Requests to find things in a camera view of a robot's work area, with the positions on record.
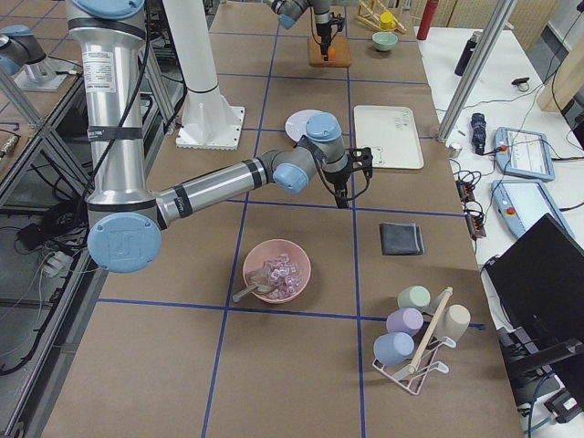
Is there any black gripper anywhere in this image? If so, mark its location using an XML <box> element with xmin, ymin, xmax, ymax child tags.
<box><xmin>314</xmin><ymin>12</ymin><xmax>343</xmax><ymax>46</ymax></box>
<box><xmin>322</xmin><ymin>147</ymin><xmax>373</xmax><ymax>209</ymax></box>

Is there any white ribbed plate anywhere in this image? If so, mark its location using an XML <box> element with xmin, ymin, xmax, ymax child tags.
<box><xmin>285</xmin><ymin>109</ymin><xmax>322</xmax><ymax>142</ymax></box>

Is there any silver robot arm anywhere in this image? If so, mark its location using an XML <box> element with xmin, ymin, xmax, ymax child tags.
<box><xmin>66</xmin><ymin>1</ymin><xmax>372</xmax><ymax>273</ymax></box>
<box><xmin>265</xmin><ymin>0</ymin><xmax>345</xmax><ymax>48</ymax></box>

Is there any cream bear tray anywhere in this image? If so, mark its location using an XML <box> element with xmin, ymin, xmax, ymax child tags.
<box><xmin>353</xmin><ymin>105</ymin><xmax>424</xmax><ymax>170</ymax></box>

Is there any brown wooden cutting board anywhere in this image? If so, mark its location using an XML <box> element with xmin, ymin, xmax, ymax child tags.
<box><xmin>308</xmin><ymin>36</ymin><xmax>351</xmax><ymax>68</ymax></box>

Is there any light wooden rack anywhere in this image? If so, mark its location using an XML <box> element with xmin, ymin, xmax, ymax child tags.
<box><xmin>357</xmin><ymin>0</ymin><xmax>407</xmax><ymax>34</ymax></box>

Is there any green bowl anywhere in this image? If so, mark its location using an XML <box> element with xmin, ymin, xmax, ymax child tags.
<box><xmin>371</xmin><ymin>31</ymin><xmax>399</xmax><ymax>52</ymax></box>

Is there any yellow mug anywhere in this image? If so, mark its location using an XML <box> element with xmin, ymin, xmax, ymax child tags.
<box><xmin>379</xmin><ymin>11</ymin><xmax>397</xmax><ymax>31</ymax></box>

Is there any folded grey cloth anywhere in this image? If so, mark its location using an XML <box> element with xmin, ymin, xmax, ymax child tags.
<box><xmin>380</xmin><ymin>223</ymin><xmax>425</xmax><ymax>256</ymax></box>

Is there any pink bowl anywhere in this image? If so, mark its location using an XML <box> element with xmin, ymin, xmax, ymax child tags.
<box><xmin>242</xmin><ymin>239</ymin><xmax>311</xmax><ymax>304</ymax></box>

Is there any red bottle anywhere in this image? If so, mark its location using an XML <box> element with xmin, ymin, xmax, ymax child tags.
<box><xmin>416</xmin><ymin>0</ymin><xmax>439</xmax><ymax>41</ymax></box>

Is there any clear plastic scoop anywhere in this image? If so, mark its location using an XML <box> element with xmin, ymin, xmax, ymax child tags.
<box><xmin>232</xmin><ymin>267</ymin><xmax>275</xmax><ymax>302</ymax></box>

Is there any green cup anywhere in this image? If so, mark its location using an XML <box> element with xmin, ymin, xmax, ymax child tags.
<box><xmin>397</xmin><ymin>285</ymin><xmax>431</xmax><ymax>311</ymax></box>

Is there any purple cup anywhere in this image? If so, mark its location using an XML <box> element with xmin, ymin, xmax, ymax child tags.
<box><xmin>385</xmin><ymin>308</ymin><xmax>423</xmax><ymax>337</ymax></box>

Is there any black bottle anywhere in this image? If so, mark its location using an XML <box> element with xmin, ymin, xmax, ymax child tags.
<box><xmin>454</xmin><ymin>30</ymin><xmax>482</xmax><ymax>77</ymax></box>

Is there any wooden rack dowel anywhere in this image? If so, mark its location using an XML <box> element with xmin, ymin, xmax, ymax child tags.
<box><xmin>407</xmin><ymin>287</ymin><xmax>453</xmax><ymax>374</ymax></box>

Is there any folded dark umbrella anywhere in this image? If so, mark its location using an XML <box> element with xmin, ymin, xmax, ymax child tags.
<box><xmin>471</xmin><ymin>112</ymin><xmax>486</xmax><ymax>155</ymax></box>

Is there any blue cup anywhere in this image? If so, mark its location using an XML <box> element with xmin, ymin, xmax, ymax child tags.
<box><xmin>373</xmin><ymin>332</ymin><xmax>414</xmax><ymax>366</ymax></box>

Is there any beige cup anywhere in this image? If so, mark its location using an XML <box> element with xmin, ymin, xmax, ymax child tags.
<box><xmin>433</xmin><ymin>304</ymin><xmax>471</xmax><ymax>342</ymax></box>

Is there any lower teach pendant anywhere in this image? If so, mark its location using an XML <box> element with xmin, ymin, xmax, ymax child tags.
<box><xmin>491</xmin><ymin>179</ymin><xmax>574</xmax><ymax>238</ymax></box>

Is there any teach pendant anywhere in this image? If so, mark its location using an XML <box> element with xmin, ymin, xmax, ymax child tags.
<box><xmin>494</xmin><ymin>127</ymin><xmax>555</xmax><ymax>182</ymax></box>
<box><xmin>491</xmin><ymin>179</ymin><xmax>574</xmax><ymax>238</ymax></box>

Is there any upper teach pendant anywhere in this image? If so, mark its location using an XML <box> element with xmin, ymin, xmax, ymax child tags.
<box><xmin>494</xmin><ymin>127</ymin><xmax>555</xmax><ymax>182</ymax></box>

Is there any white cup rack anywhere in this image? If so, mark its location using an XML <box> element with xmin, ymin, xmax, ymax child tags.
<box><xmin>372</xmin><ymin>337</ymin><xmax>457</xmax><ymax>395</ymax></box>

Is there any black monitor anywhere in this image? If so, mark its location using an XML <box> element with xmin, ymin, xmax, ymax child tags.
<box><xmin>485</xmin><ymin>214</ymin><xmax>583</xmax><ymax>351</ymax></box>

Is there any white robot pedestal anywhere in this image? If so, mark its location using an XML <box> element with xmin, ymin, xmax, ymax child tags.
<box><xmin>163</xmin><ymin>0</ymin><xmax>245</xmax><ymax>150</ymax></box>

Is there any aluminium frame post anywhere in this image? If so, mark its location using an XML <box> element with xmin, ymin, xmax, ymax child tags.
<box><xmin>436</xmin><ymin>0</ymin><xmax>517</xmax><ymax>143</ymax></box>

